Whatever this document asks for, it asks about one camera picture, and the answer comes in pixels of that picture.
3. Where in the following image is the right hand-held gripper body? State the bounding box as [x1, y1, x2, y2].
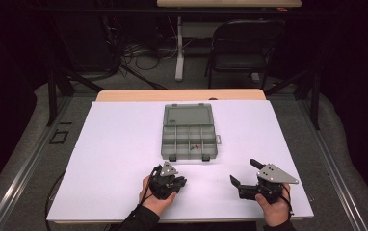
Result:
[238, 163, 300, 205]

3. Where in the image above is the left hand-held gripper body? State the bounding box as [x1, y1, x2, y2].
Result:
[147, 161, 180, 201]

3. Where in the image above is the grey transparent compartment box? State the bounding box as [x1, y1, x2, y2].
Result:
[160, 102, 223, 163]

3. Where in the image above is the person's left hand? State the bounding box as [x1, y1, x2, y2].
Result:
[139, 175, 177, 217]

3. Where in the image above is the person's right hand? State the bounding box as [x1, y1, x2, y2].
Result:
[254, 183, 292, 228]

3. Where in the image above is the white board sheet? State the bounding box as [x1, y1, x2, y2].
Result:
[46, 99, 315, 223]

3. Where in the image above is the black metal stand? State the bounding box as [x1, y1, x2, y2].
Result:
[263, 67, 322, 131]
[45, 65, 105, 127]

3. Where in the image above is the black folding chair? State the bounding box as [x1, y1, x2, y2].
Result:
[204, 18, 286, 91]

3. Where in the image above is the white desk leg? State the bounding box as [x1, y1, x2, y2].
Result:
[174, 15, 187, 83]

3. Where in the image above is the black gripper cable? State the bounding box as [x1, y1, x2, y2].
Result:
[138, 165, 163, 206]

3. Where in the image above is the black wrist strap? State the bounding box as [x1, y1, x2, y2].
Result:
[279, 184, 295, 217]

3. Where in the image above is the aluminium floor rail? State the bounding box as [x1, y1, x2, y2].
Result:
[0, 95, 74, 231]
[299, 98, 368, 231]

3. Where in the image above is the bundle of floor cables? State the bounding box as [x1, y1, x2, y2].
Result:
[119, 39, 177, 72]

